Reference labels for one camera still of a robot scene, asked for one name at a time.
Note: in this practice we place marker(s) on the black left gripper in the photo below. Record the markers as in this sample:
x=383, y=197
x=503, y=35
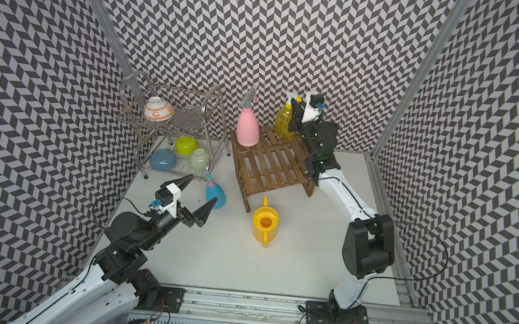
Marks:
x=199, y=216

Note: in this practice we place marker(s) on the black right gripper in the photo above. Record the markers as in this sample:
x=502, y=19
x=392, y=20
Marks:
x=297, y=115

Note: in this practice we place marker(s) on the yellow transparent spray bottle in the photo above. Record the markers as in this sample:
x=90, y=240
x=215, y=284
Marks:
x=284, y=116

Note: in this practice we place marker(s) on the blue spray bottle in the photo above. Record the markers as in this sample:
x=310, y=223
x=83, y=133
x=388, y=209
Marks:
x=214, y=191

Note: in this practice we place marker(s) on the pink spray bottle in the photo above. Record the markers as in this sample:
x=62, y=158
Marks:
x=247, y=128

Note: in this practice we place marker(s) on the yellow watering can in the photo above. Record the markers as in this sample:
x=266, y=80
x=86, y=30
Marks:
x=265, y=221

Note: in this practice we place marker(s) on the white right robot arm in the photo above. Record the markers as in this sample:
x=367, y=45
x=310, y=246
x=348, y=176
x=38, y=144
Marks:
x=368, y=247

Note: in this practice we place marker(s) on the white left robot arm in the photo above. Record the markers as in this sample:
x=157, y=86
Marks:
x=116, y=280

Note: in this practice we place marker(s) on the wooden slatted shelf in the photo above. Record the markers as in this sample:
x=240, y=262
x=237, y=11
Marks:
x=273, y=163

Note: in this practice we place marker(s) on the pale green bowl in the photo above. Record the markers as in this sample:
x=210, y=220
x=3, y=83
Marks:
x=199, y=160

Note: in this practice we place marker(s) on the blue bowl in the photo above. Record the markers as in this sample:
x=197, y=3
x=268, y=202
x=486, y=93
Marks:
x=163, y=160

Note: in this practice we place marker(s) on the lime green bowl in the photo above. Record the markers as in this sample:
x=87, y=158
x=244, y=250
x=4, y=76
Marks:
x=185, y=146

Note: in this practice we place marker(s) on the white orange patterned bowl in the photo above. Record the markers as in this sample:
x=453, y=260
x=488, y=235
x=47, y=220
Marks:
x=158, y=109

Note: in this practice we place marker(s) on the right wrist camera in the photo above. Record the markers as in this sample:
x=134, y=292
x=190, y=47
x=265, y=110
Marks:
x=314, y=104

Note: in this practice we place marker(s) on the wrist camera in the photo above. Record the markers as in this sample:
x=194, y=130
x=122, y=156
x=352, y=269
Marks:
x=314, y=104
x=166, y=199

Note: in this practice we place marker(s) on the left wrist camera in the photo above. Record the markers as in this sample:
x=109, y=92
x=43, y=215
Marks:
x=166, y=199

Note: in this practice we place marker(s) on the metal wire dish rack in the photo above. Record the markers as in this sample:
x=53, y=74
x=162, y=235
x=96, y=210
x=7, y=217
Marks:
x=197, y=114

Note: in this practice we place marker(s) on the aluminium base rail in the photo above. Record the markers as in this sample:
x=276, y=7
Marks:
x=273, y=313

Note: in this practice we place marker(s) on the aluminium corner post left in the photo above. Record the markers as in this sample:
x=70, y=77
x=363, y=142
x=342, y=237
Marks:
x=104, y=20

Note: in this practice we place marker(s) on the aluminium corner post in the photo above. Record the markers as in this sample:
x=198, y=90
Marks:
x=104, y=20
x=406, y=288

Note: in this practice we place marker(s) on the aluminium corner post right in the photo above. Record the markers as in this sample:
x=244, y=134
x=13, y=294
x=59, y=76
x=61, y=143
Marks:
x=406, y=288

